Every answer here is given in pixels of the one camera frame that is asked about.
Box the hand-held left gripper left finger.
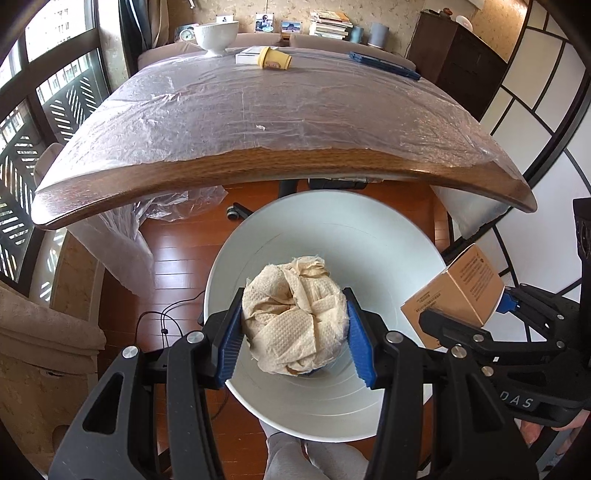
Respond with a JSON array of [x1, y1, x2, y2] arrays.
[[48, 287, 245, 480]]

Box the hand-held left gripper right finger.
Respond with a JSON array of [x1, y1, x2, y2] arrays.
[[342, 287, 539, 480]]

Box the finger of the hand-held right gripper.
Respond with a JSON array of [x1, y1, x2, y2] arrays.
[[418, 309, 498, 359], [498, 282, 585, 344]]

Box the brown cardboard box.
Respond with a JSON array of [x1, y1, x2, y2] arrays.
[[400, 244, 505, 349]]

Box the beige paper towel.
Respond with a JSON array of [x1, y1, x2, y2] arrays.
[[241, 255, 349, 376]]

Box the white plastic bin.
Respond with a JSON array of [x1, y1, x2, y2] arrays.
[[203, 190, 448, 441]]

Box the person's right hand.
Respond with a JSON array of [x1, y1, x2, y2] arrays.
[[519, 408, 591, 470]]

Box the person's grey trouser legs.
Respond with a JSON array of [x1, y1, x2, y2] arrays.
[[259, 418, 370, 480]]

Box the beige armchair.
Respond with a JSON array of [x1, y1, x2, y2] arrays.
[[0, 281, 107, 462]]

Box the wooden table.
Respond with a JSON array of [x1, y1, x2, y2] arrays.
[[33, 39, 539, 230]]

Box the white panelled sliding door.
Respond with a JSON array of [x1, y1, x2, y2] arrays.
[[443, 0, 591, 296]]

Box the dark wooden cabinet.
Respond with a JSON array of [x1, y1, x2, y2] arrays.
[[407, 10, 509, 109]]

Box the clear plastic table sheet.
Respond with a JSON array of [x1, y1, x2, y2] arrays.
[[37, 44, 522, 301]]

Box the beige chair backrest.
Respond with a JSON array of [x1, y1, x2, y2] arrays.
[[32, 142, 65, 185]]

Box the blue flat case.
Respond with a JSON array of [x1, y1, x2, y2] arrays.
[[348, 51, 421, 80]]

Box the flat white box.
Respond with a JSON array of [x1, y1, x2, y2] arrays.
[[235, 46, 278, 65]]

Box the yellow paper cup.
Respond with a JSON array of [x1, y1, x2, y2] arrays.
[[257, 46, 293, 71]]

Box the white ceramic bowl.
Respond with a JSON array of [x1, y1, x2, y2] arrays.
[[193, 21, 240, 57]]

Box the stack of books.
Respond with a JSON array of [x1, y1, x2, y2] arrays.
[[308, 9, 352, 38]]

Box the dark curtain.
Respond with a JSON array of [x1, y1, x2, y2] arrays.
[[117, 0, 160, 70]]

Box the black floor cable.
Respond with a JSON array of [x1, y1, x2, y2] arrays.
[[136, 291, 206, 365]]

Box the dark carved wooden post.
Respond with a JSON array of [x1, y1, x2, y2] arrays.
[[571, 198, 591, 296]]

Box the window with dark frame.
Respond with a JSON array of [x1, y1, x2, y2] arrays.
[[0, 0, 112, 301]]

